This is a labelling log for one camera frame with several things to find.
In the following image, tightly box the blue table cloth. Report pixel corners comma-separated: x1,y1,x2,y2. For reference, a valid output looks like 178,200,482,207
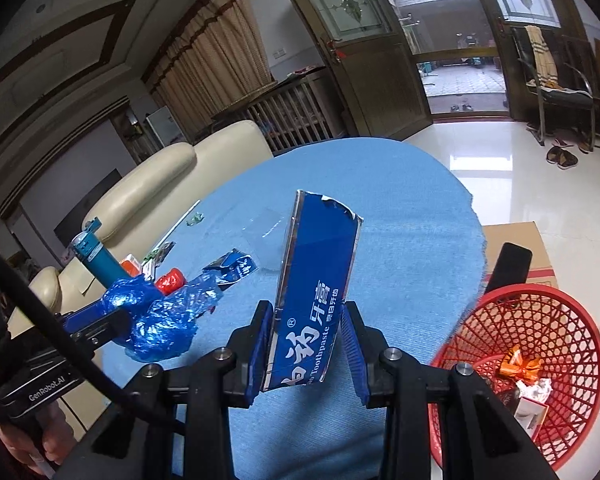
99,136,489,480

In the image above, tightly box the white straw stick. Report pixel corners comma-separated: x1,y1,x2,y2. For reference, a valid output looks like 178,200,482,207
149,199,202,256

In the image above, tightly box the black television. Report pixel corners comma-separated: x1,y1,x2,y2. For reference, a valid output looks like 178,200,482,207
54,169,121,245

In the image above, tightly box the black phone on stand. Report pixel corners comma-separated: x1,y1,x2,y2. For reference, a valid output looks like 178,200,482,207
484,242,533,294

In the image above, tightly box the cardboard box on floor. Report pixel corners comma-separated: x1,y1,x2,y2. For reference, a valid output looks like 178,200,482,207
482,222,558,292

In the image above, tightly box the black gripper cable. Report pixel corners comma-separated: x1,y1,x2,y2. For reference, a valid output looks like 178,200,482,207
0,238,186,436

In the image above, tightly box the person left hand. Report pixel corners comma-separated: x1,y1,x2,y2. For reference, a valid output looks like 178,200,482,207
0,401,77,476

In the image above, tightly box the snack packets pile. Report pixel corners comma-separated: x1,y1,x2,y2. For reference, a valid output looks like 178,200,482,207
142,242,175,280

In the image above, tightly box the blue toothpaste box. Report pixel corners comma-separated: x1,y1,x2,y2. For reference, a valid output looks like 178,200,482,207
262,190,363,391

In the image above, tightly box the orange wrapper trash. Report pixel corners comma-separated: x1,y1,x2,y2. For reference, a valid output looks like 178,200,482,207
498,344,543,386

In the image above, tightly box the red mesh waste basket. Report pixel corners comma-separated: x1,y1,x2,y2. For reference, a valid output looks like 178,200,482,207
431,284,600,470

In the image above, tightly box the pair of slippers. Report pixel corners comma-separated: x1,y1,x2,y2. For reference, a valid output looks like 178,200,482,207
546,145,579,170

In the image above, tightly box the teal thermos bottle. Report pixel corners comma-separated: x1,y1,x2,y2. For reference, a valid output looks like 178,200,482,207
70,217,130,288

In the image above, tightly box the green candy wrapper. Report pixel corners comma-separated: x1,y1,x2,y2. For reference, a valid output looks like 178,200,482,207
186,212,204,226

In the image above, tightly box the clear plastic container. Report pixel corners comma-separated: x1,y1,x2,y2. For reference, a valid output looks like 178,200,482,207
242,208,287,272

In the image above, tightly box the wooden glass door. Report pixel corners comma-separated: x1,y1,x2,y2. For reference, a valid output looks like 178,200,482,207
290,0,432,141

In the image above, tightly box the blue plastic bag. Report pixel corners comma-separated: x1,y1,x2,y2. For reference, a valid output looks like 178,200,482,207
99,270,223,363

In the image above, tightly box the red white carton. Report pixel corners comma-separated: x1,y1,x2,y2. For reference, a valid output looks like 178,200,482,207
496,378,553,440

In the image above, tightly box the metal frame chair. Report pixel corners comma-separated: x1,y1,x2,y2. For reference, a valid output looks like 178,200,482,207
510,25,595,153

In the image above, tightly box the small white orange box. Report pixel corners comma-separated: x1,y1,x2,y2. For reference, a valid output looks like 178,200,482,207
120,254,143,278

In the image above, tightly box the red plastic bag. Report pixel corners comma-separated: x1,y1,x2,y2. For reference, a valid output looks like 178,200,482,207
155,268,187,296

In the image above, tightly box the beige curtain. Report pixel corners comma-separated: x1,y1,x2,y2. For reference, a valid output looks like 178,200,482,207
142,0,273,136

